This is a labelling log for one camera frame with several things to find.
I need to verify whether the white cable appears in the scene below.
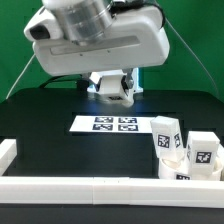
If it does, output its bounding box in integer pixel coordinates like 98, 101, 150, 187
5, 53, 37, 101

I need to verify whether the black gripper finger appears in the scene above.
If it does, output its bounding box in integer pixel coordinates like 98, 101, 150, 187
84, 72, 102, 92
121, 69, 134, 90

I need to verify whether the white paper with tags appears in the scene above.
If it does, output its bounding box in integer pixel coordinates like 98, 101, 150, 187
70, 115, 153, 133

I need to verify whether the white round stool seat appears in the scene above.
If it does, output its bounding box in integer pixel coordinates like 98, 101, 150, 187
158, 157, 224, 181

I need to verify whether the white U-shaped fence frame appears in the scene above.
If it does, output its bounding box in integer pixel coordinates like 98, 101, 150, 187
0, 139, 224, 208

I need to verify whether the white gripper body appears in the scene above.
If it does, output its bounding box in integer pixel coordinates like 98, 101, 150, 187
24, 3, 170, 76

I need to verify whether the black cable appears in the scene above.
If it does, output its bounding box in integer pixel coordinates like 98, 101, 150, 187
38, 74, 84, 90

